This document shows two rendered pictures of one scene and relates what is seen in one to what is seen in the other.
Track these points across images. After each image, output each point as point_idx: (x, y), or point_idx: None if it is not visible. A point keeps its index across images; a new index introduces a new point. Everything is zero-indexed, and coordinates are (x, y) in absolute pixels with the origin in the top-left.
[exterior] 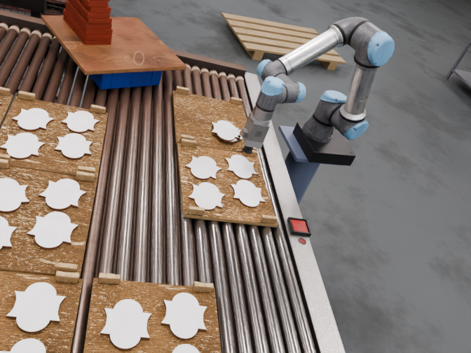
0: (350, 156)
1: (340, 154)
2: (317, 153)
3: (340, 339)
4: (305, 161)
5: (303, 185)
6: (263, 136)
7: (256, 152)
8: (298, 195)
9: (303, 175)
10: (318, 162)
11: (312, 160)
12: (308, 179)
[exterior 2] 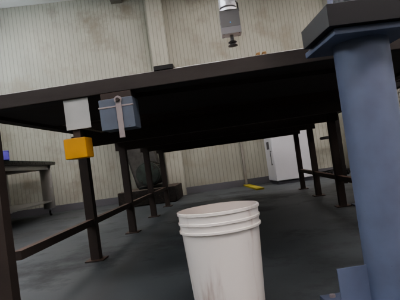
0: (322, 10)
1: (316, 15)
2: (303, 31)
3: (50, 87)
4: (310, 52)
5: (344, 104)
6: (220, 22)
7: (256, 52)
8: (347, 125)
9: (338, 84)
10: (308, 44)
11: (304, 44)
12: (345, 90)
